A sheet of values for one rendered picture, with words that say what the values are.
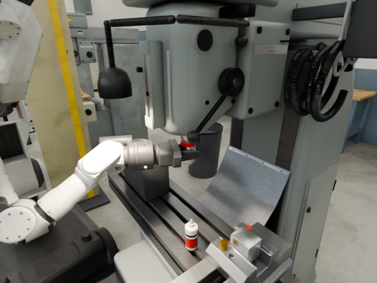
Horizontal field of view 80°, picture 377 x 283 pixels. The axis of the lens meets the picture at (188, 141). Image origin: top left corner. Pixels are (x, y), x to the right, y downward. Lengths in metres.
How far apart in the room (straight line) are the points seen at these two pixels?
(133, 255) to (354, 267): 1.78
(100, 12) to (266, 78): 9.56
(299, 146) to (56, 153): 2.06
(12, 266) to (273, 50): 1.44
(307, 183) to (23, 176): 1.15
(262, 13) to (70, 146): 2.08
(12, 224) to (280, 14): 0.83
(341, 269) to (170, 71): 2.00
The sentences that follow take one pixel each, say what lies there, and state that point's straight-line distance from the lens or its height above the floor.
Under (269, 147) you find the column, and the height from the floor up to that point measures 1.16.
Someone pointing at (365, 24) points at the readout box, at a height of 1.58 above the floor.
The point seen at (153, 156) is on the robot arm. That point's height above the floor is 1.24.
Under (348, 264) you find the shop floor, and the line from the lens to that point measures 2.31.
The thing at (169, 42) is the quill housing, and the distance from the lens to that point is 0.55.
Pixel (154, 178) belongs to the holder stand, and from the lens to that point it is 0.94.
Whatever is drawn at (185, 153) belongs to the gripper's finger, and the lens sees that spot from 0.67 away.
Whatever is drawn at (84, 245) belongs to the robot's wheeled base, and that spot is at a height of 0.61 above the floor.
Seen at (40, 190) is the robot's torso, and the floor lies 0.93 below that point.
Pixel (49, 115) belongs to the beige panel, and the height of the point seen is 0.99.
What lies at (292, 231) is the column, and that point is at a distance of 1.12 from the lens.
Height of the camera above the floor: 1.54
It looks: 23 degrees down
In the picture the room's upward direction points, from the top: straight up
